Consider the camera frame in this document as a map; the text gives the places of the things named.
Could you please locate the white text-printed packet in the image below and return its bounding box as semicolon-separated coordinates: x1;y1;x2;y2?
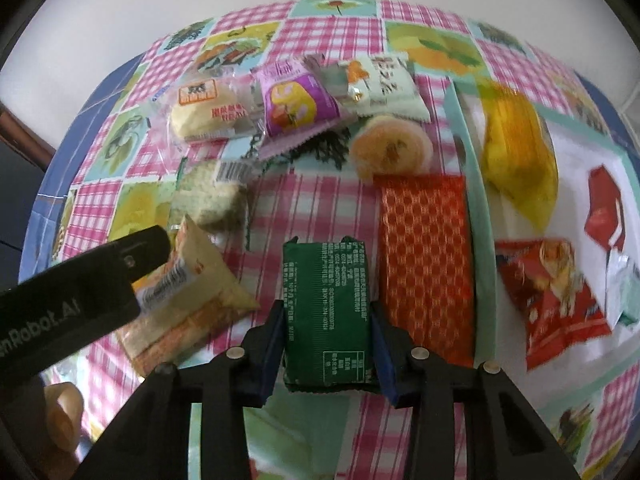
604;249;640;331

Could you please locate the yellow cake packet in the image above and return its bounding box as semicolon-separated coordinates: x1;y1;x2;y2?
477;80;560;233

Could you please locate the brown wooden trim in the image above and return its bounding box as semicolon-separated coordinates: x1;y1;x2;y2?
0;102;57;167

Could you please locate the beige snack packet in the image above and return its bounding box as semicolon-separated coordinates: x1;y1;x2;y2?
116;215;261;376

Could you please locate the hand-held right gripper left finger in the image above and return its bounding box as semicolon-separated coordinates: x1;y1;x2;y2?
75;300;288;480

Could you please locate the round yellow pastry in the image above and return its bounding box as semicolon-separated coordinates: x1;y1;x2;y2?
348;114;435;183

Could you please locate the purple snack packet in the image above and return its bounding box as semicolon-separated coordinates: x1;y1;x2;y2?
252;55;358;158

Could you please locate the white packet with orange fruit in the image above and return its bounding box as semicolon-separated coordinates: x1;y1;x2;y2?
320;52;432;122

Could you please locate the dark red white-striped packet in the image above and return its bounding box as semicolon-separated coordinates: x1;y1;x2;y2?
584;164;632;253

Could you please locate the pink plaid fruit-print tablecloth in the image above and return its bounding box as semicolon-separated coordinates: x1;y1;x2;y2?
20;0;640;480

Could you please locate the green cake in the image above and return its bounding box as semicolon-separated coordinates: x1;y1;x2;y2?
170;157;256;233

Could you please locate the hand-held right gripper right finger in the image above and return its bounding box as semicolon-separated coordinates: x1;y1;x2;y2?
370;302;583;480

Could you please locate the dark green packet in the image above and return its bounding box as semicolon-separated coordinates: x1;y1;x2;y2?
281;235;382;393

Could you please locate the dark cabinet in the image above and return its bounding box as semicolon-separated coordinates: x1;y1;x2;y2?
0;142;48;281

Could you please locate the orange patterned packet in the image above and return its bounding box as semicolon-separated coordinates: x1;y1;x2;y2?
372;174;476;368

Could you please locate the bun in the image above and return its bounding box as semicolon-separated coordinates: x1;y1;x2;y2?
150;67;271;148

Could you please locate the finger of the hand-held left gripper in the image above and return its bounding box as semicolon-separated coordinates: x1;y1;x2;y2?
107;225;173;286

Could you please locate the person's left hand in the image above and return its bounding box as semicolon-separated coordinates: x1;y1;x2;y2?
42;381;85;453

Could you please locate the white box with teal rim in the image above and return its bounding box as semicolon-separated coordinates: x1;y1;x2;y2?
447;77;640;381

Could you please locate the red snack packet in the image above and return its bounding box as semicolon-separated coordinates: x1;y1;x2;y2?
495;239;613;371

